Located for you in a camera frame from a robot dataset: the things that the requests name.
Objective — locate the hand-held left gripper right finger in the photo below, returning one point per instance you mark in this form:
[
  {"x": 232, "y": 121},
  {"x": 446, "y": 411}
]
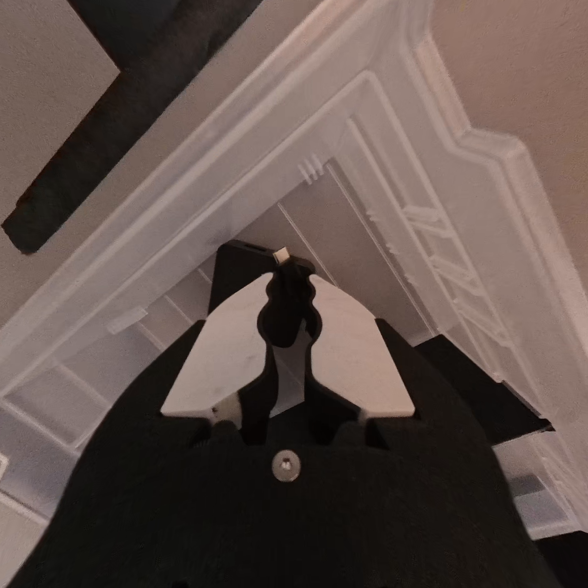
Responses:
[{"x": 358, "y": 358}]

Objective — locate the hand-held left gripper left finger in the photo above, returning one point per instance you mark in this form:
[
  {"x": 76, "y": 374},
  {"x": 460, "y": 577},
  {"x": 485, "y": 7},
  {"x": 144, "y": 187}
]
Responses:
[{"x": 220, "y": 349}]

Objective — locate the black port box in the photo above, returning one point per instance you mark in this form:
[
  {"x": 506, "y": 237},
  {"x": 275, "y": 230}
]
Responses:
[{"x": 234, "y": 264}]

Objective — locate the clear plastic storage bin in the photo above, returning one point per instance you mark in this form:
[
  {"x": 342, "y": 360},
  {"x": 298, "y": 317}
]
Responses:
[{"x": 229, "y": 151}]

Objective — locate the dark cloth strip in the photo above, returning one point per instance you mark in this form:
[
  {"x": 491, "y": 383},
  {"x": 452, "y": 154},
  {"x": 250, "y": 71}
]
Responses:
[{"x": 115, "y": 115}]

